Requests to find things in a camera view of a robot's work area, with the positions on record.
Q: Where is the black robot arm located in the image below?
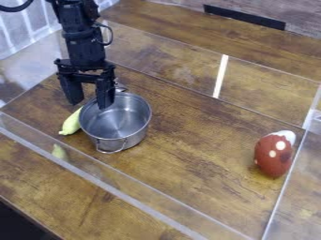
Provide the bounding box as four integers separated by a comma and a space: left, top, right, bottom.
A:
46, 0, 116, 110

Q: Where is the clear acrylic barrier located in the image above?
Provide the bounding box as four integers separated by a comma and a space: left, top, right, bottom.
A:
263, 85, 321, 240
0, 112, 253, 240

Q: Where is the red spotted mushroom toy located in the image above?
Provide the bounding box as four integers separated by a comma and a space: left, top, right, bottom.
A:
253, 130, 296, 178

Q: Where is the green handled metal spoon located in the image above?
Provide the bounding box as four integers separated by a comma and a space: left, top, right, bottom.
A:
59, 109, 82, 136

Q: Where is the stainless steel pot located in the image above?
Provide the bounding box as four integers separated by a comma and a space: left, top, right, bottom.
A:
79, 92, 152, 154

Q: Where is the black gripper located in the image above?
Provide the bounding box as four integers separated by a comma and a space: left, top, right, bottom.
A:
54, 59, 116, 110

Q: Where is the clear acrylic front barrier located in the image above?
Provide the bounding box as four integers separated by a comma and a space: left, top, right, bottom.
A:
0, 112, 253, 240

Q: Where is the clear acrylic right barrier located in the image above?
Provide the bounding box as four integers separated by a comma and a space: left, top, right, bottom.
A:
263, 85, 321, 240

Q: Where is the black bar on table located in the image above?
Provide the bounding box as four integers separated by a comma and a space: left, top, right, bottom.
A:
204, 4, 287, 31

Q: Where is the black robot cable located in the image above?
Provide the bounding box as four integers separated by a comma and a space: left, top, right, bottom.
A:
0, 0, 35, 13

